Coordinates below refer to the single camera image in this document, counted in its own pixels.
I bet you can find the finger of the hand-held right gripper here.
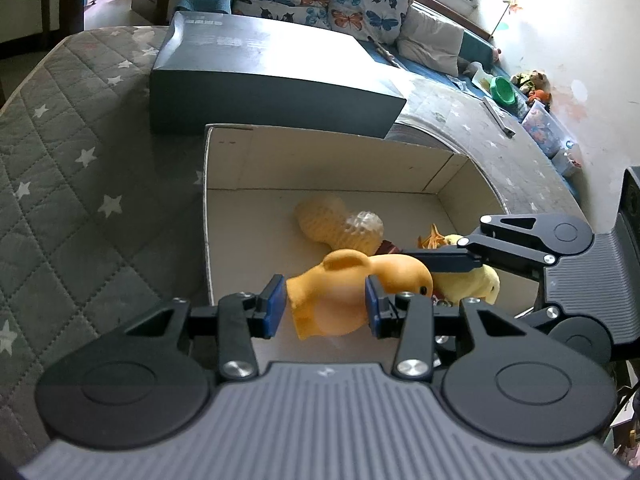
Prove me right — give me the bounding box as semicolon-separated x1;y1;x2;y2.
511;304;562;333
400;213;557;276

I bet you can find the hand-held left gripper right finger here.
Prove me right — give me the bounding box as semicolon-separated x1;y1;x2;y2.
364;275;541;380

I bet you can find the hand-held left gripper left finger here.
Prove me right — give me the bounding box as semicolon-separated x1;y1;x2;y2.
124;274;288;381

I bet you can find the yellow plush duck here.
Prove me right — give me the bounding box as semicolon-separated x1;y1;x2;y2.
430;232;501;306

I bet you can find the orange rubber duck toy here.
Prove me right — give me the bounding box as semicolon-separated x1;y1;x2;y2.
285;249;435;342

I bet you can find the cardboard box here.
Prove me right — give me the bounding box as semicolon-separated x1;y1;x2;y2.
202;122;511;368

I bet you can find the white netted ball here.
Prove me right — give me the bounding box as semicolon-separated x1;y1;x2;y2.
345;211;386;255

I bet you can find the beige foam net sleeve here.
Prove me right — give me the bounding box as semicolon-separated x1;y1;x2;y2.
294;196;362;252

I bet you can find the silver remote control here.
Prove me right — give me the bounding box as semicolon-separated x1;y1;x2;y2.
481;97;517;138

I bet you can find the clear plastic storage box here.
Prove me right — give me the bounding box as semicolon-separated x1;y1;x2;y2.
520;99;568;158

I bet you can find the green plastic bowl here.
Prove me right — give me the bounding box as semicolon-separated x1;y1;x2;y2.
489;76;523;108

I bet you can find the picture paper sheet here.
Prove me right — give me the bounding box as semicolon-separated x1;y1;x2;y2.
470;69;496;96

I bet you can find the brown teddy bear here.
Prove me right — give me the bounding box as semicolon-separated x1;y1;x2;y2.
510;70;548;93

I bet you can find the slim brown stick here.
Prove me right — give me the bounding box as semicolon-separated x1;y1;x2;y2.
375;40;404;69

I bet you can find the grey quilted star table cover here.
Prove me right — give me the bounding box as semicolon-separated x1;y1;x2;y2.
0;25;596;461

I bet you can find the plain grey pillow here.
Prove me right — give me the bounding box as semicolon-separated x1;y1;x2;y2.
397;6;466;77

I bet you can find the dark grey flat box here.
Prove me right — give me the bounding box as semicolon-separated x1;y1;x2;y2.
149;10;408;140

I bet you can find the colourful pinwheel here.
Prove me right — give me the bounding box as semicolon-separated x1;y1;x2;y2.
490;0;523;38

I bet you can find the orange string tuft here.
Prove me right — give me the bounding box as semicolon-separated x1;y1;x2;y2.
417;222;446;251

